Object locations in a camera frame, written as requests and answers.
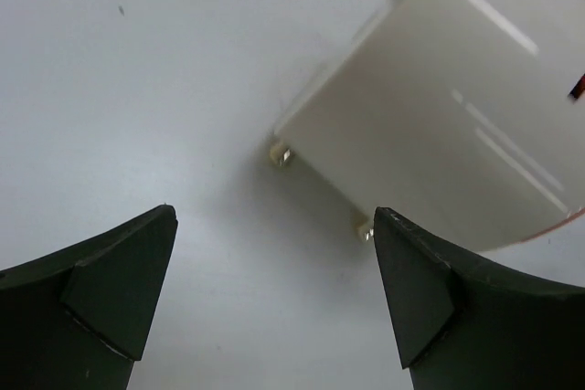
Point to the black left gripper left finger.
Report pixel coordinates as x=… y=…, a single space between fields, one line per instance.
x=79 y=318

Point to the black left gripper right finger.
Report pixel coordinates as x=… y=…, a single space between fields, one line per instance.
x=462 y=321

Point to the cream round drawer cabinet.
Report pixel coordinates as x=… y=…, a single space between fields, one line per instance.
x=465 y=116

